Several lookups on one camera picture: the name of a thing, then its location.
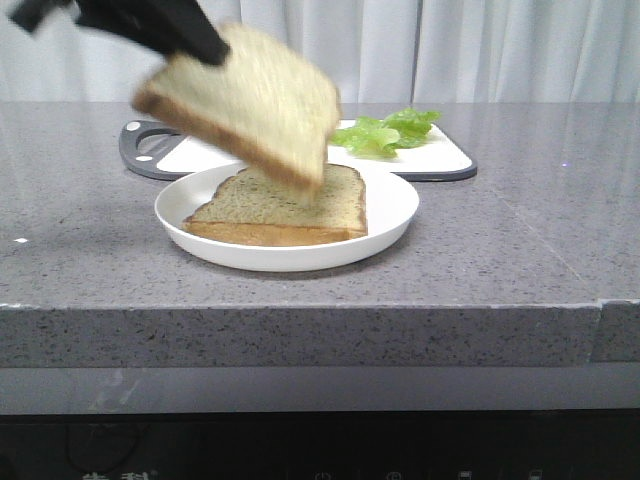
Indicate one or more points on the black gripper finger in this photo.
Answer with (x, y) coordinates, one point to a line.
(166, 27)

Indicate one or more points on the bread slice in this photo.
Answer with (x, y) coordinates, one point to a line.
(265, 104)
(249, 209)

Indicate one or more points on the green lettuce leaf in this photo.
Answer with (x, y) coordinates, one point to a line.
(372, 138)

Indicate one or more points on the white grey cutting board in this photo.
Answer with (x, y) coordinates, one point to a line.
(156, 151)

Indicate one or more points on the white curtain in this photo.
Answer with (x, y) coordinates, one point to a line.
(375, 51)

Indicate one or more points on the white round plate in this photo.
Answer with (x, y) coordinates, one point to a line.
(390, 201)

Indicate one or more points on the black induction cooktop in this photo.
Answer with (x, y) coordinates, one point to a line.
(576, 444)

